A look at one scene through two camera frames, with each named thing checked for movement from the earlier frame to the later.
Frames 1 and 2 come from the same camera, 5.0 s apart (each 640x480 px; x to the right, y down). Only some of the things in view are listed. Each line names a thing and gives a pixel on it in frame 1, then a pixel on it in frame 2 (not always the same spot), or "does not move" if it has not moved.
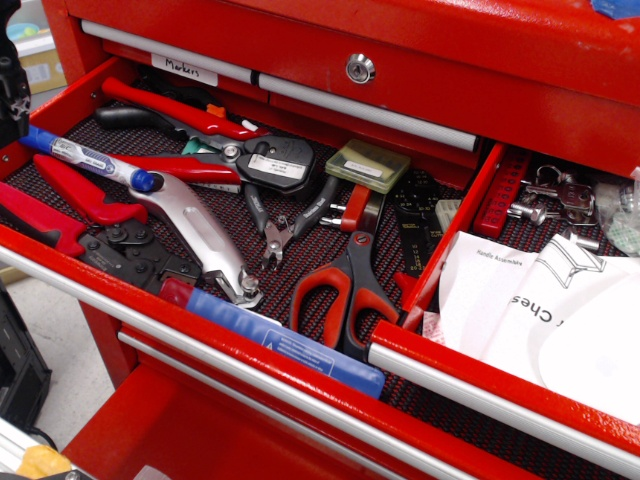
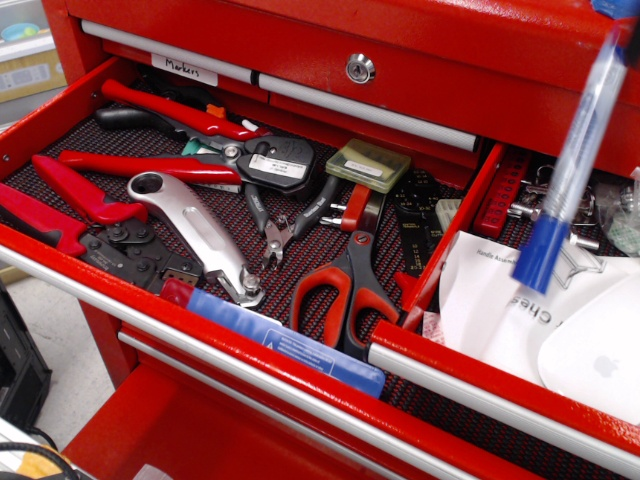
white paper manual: (495, 301) does not move
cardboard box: (43, 71) does not move
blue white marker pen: (96, 161) -> (539, 256)
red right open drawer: (528, 312) does not move
